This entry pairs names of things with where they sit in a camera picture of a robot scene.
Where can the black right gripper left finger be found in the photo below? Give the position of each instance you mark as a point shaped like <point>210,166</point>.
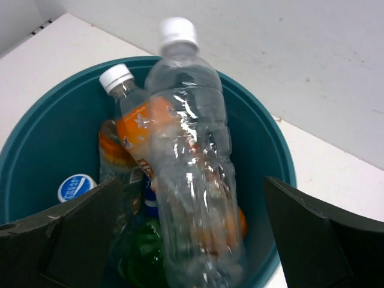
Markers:
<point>66,245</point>

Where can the aluminium table frame rails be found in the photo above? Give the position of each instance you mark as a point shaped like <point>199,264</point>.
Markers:
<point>41,27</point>

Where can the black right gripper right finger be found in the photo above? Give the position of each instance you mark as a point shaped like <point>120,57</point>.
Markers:
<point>321,245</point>

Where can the teal plastic bin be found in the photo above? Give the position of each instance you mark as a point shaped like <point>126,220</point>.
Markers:
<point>58,137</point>

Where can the crushed green plastic bottle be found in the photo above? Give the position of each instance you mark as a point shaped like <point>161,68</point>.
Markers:
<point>142,263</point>

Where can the orange bottle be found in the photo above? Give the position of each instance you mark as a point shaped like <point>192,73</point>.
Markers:
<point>137,116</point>
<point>115,161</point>

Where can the clear bottle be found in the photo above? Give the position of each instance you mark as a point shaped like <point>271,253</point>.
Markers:
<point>194,178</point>

